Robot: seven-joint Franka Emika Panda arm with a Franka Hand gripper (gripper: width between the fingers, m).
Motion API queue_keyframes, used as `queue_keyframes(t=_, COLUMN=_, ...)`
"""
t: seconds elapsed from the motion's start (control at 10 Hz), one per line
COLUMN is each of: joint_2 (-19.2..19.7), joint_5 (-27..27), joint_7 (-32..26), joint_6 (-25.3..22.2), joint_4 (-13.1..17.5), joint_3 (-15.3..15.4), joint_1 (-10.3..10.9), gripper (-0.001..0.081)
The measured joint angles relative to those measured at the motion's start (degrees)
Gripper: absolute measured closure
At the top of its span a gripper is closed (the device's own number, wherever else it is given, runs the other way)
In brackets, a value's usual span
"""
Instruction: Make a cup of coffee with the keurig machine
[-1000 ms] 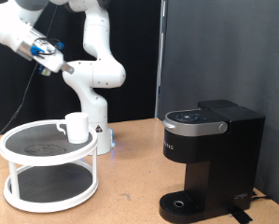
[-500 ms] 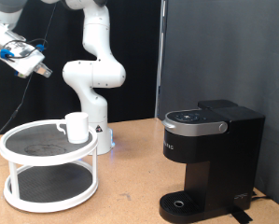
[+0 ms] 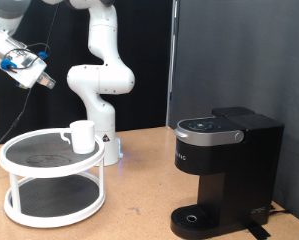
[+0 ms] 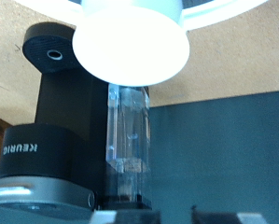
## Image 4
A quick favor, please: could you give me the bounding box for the clear water reservoir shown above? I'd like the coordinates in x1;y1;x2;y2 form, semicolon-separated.
105;83;152;209

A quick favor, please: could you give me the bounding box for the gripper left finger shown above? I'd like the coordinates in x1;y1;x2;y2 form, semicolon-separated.
89;209;161;224

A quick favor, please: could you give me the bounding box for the white two-tier turntable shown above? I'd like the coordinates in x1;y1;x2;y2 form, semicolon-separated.
14;0;269;32

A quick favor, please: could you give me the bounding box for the black Keurig coffee machine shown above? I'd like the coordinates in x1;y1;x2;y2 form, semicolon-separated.
0;21;154;224

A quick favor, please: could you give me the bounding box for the white mug with handle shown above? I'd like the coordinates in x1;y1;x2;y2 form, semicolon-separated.
72;0;190;88

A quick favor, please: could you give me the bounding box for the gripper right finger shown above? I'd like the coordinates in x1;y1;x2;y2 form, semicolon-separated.
190;204;269;224

